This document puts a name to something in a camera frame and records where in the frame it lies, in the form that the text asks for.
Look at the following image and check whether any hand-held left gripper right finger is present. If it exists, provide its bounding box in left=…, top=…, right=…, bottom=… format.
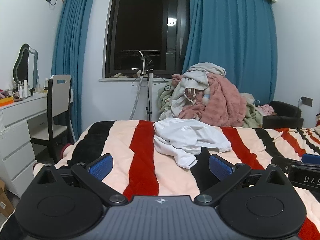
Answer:
left=193, top=154, right=290, bottom=207

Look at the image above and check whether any cardboard box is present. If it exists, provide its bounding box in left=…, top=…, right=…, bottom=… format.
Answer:
left=0, top=179, right=15, bottom=218

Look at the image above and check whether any cream cloth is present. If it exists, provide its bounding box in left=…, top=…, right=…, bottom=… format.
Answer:
left=239, top=92, right=256, bottom=106

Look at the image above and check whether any blue curtain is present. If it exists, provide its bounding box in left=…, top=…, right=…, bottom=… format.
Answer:
left=182, top=0, right=278, bottom=107
left=51, top=0, right=98, bottom=144

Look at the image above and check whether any red black cream striped blanket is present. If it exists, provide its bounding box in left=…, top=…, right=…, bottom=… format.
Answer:
left=54, top=120, right=320, bottom=240

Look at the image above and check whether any pile of clothes and blankets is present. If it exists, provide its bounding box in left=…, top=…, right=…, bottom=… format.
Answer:
left=157, top=81, right=264, bottom=129

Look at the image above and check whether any crumpled patterned cloth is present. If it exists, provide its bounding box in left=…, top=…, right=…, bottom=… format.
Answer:
left=178, top=73, right=251, bottom=127

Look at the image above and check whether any wire clothes hanger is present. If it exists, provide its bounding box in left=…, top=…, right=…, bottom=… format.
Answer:
left=132, top=74, right=166, bottom=86

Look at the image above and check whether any wavy vanity mirror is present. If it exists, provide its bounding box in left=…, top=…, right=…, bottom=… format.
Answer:
left=13, top=43, right=39, bottom=88

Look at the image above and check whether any white t-shirt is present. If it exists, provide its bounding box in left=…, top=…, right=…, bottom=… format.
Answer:
left=153, top=117, right=232, bottom=169

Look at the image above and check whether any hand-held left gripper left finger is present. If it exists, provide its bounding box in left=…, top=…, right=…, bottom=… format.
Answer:
left=32, top=153, right=128, bottom=207

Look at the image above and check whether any grey hooded sweatshirt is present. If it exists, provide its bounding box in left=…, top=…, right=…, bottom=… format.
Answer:
left=171, top=62, right=227, bottom=121

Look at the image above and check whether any row of cosmetic bottles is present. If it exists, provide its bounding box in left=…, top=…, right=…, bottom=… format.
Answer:
left=7, top=77, right=50, bottom=100

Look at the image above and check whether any garment steamer on stand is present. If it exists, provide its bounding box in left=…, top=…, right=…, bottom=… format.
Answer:
left=128, top=50, right=155, bottom=122

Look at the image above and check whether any beige cloth on window sill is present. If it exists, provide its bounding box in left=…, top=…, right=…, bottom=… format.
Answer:
left=109, top=70, right=142, bottom=79

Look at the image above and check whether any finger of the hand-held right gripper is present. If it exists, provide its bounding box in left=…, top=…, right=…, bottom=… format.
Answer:
left=271, top=156, right=305, bottom=173
left=301, top=153, right=320, bottom=165

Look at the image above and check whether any small pink cloth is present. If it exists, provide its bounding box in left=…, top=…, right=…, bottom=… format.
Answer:
left=257, top=104, right=275, bottom=116

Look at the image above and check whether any black armchair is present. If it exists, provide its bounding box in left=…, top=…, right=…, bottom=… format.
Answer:
left=262, top=100, right=304, bottom=130

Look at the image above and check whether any white dresser with drawers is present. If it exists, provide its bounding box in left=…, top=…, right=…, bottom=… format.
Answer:
left=0, top=94, right=74, bottom=198

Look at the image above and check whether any dark framed window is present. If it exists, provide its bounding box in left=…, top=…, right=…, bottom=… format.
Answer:
left=102, top=0, right=192, bottom=79

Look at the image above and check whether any black and beige chair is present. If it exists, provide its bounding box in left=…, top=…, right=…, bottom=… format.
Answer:
left=29, top=74, right=73, bottom=165

